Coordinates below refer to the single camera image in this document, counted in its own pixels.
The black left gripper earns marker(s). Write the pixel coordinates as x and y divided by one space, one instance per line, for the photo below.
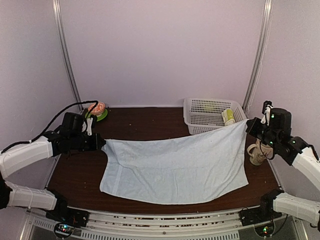
95 146

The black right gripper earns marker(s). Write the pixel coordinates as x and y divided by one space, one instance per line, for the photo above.
251 129

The green crocodile pattern towel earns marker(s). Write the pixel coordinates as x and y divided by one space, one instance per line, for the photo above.
228 117

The white perforated plastic basket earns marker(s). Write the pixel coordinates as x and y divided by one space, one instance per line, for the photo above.
205 114

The light blue towel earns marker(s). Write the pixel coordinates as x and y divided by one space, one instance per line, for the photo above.
180 171

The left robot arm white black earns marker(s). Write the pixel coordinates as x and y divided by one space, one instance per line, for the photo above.
74 134

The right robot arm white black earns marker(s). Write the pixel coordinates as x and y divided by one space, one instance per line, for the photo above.
274 130

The green plate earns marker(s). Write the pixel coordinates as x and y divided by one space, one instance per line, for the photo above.
102 114

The red patterned ceramic bowl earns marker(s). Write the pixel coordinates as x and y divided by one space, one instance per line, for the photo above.
97 109

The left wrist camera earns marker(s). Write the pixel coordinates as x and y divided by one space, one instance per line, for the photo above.
88 125

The right aluminium frame post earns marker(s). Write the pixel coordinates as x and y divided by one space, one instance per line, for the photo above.
257 64

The aluminium frame post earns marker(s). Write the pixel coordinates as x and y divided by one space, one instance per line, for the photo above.
63 43
257 64

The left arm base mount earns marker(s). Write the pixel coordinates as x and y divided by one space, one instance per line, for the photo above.
67 219

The front aluminium rail panel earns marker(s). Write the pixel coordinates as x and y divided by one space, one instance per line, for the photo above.
217 225

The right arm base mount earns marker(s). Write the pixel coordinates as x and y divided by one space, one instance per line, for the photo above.
263 213

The left aluminium frame post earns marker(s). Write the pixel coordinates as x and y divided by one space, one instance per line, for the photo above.
63 43

